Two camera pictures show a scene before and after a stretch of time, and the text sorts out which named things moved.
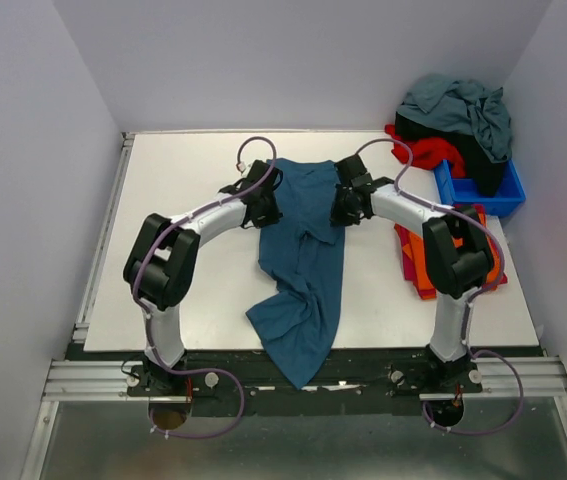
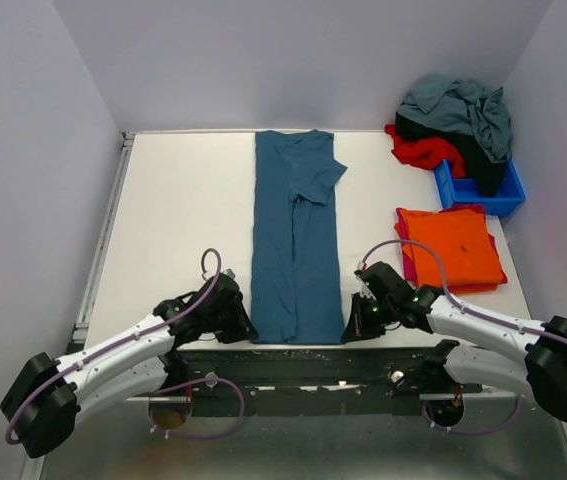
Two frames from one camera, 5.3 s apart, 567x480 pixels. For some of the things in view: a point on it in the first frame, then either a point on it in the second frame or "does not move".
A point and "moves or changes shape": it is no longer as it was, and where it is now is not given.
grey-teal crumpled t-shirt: (464, 108) does not move
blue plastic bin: (508, 196) does not move
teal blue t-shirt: (305, 313) moves or changes shape
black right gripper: (336, 216) → (357, 326)
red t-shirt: (427, 152) does not move
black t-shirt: (487, 174) does not move
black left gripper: (271, 217) → (243, 328)
